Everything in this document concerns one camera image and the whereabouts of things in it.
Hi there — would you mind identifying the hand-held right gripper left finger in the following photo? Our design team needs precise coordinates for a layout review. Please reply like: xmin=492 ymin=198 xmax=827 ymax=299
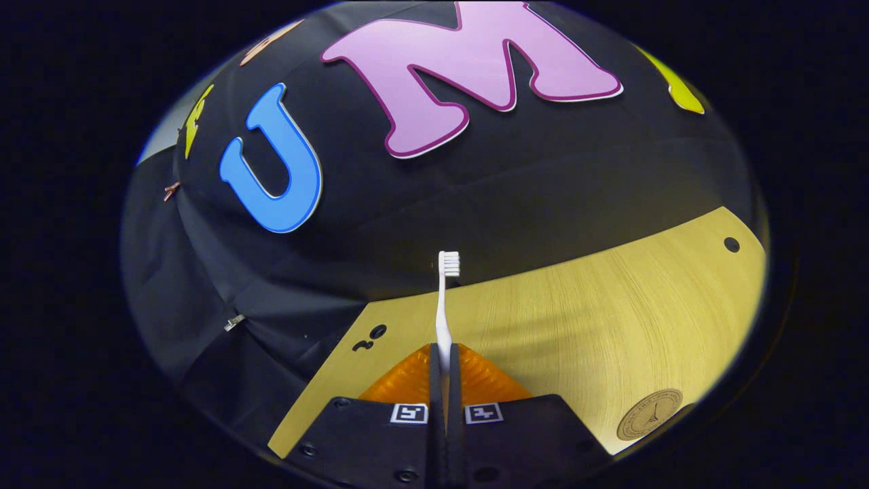
xmin=282 ymin=343 xmax=447 ymax=488

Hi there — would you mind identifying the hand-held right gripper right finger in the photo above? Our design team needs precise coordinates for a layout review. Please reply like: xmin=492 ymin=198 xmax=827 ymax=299
xmin=448 ymin=343 xmax=612 ymax=488

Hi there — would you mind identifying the pale purple toothbrush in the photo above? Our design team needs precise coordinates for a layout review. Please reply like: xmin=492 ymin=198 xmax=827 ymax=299
xmin=435 ymin=251 xmax=461 ymax=373

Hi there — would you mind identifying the round cork coaster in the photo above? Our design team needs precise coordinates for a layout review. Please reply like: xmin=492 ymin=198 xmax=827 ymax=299
xmin=616 ymin=388 xmax=684 ymax=441

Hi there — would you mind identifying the wooden desktop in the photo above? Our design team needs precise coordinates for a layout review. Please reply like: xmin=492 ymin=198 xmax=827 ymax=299
xmin=268 ymin=206 xmax=768 ymax=459

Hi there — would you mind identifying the black backdrop cloth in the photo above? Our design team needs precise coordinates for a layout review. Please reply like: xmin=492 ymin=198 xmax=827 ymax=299
xmin=122 ymin=0 xmax=764 ymax=435

